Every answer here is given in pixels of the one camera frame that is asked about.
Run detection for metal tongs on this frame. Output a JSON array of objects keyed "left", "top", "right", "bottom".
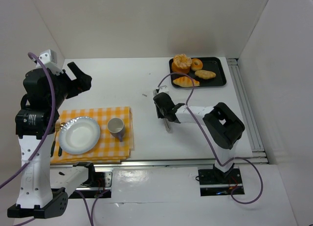
[{"left": 153, "top": 89, "right": 171, "bottom": 133}]

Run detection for oval brown bread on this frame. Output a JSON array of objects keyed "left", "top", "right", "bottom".
[{"left": 195, "top": 70, "right": 216, "bottom": 80}]

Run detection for glazed donut bread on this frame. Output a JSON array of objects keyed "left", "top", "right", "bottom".
[{"left": 190, "top": 58, "right": 203, "bottom": 71}]

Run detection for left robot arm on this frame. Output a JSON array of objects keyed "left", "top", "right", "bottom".
[{"left": 7, "top": 62, "right": 95, "bottom": 219}]

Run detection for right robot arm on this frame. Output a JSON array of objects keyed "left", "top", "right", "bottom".
[{"left": 153, "top": 90, "right": 245, "bottom": 182}]

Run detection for striped croissant bread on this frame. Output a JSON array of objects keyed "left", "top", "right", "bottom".
[{"left": 172, "top": 76, "right": 200, "bottom": 88}]

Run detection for large orange sugared bread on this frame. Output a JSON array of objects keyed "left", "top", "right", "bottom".
[{"left": 171, "top": 54, "right": 192, "bottom": 74}]

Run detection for black baking tray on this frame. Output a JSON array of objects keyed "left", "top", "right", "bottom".
[{"left": 169, "top": 56, "right": 227, "bottom": 90}]

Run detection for white plate with blue rim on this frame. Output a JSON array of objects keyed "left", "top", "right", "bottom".
[{"left": 58, "top": 116, "right": 101, "bottom": 155}]

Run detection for purple mug white inside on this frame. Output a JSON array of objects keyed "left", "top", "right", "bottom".
[{"left": 107, "top": 117, "right": 126, "bottom": 142}]

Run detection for yellow white checkered cloth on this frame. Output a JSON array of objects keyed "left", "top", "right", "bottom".
[{"left": 50, "top": 107, "right": 134, "bottom": 164}]

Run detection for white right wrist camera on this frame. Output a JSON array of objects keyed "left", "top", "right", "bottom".
[{"left": 153, "top": 86, "right": 169, "bottom": 96}]

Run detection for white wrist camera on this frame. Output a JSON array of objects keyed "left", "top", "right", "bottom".
[
  {"left": 38, "top": 49, "right": 63, "bottom": 76},
  {"left": 153, "top": 86, "right": 169, "bottom": 96}
]

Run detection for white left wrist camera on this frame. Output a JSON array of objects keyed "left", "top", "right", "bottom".
[{"left": 38, "top": 49, "right": 63, "bottom": 76}]

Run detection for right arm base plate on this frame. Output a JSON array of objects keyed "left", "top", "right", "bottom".
[{"left": 195, "top": 168, "right": 245, "bottom": 197}]

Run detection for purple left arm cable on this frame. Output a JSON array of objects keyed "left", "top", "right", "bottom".
[{"left": 0, "top": 52, "right": 111, "bottom": 226}]

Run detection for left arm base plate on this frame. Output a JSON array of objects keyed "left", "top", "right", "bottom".
[{"left": 76, "top": 171, "right": 113, "bottom": 199}]

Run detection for aluminium rail frame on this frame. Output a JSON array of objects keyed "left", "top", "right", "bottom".
[{"left": 60, "top": 57, "right": 267, "bottom": 163}]

